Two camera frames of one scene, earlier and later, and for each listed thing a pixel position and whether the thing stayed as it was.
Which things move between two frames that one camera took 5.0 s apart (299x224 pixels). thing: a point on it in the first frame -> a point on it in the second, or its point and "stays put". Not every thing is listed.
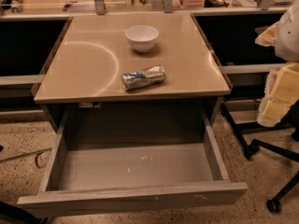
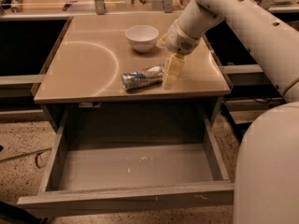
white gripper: x=288 y=36 -> x=181 y=40
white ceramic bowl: x=142 y=37 stays put
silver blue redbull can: x=146 y=77 stays put
